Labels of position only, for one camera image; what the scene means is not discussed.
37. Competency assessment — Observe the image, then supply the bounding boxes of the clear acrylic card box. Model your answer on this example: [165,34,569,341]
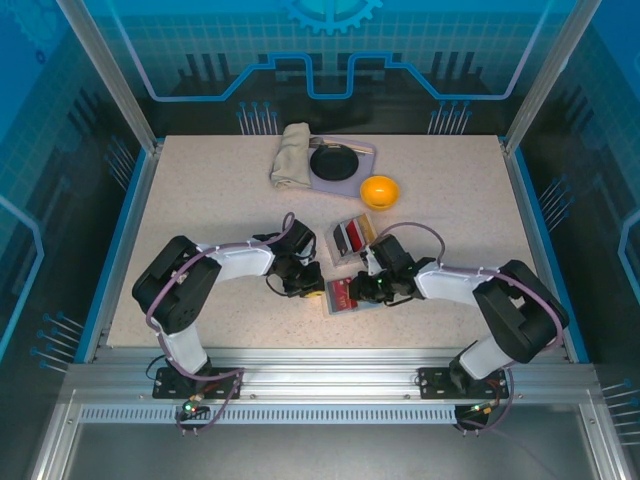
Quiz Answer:
[324,212,381,266]

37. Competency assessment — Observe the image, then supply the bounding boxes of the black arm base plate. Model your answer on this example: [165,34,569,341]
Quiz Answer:
[417,366,511,401]
[152,367,245,401]

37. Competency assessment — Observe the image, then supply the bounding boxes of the orange bowl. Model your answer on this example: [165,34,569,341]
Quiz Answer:
[359,174,401,211]

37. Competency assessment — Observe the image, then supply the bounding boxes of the aluminium frame post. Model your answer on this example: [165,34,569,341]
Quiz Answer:
[502,0,606,154]
[54,0,164,154]

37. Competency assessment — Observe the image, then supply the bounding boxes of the stack of gold cards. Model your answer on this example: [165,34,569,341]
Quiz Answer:
[356,213,377,246]

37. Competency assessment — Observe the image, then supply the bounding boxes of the aluminium mounting rail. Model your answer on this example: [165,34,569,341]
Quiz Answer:
[64,347,599,406]

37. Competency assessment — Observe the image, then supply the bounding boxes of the slotted cable duct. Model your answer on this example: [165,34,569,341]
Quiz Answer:
[78,405,459,426]

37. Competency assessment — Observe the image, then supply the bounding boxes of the lavender tray mat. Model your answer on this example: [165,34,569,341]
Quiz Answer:
[309,135,379,197]

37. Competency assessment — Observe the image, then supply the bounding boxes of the stack of red cards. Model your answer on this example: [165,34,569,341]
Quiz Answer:
[344,218,367,250]

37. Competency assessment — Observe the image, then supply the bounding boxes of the single red card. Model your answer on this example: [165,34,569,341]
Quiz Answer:
[327,279,359,313]

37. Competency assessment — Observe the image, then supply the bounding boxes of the beige folded cloth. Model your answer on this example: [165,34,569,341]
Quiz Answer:
[269,122,314,190]

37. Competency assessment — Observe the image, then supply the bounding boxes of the black round plate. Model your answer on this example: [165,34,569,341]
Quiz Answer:
[308,144,360,182]

